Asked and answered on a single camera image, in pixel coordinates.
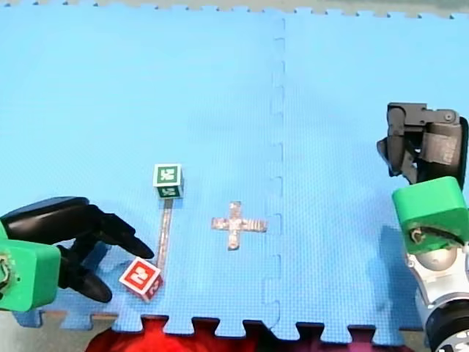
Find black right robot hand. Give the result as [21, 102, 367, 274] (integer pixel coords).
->
[376, 102, 469, 205]

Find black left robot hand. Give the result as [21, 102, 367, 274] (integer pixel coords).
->
[1, 197, 155, 304]

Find red cube white marks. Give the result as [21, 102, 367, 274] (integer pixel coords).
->
[118, 256, 164, 303]

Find green cube white marks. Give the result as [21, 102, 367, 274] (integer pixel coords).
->
[152, 164, 185, 199]

